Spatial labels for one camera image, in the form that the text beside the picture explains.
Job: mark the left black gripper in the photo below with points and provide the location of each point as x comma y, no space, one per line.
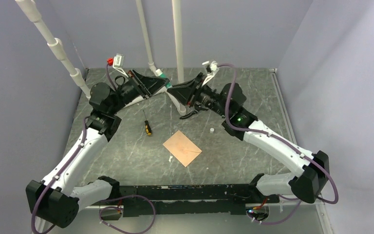
152,85

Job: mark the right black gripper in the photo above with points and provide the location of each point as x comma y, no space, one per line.
188,93

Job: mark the green white glue stick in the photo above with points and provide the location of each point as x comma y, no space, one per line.
161,75

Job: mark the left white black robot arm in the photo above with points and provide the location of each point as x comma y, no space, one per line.
57,198

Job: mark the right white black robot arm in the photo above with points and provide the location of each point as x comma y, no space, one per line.
308,171

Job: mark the black grey pliers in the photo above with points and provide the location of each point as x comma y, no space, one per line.
193,111

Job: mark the yellow black screwdriver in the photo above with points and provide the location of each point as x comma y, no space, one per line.
148,129

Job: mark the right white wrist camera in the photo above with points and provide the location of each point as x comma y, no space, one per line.
211,68

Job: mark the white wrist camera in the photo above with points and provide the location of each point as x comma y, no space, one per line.
117,64
211,68

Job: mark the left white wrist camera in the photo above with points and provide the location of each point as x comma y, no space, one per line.
117,64

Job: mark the white PVC pipe frame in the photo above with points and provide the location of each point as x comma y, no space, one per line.
29,8

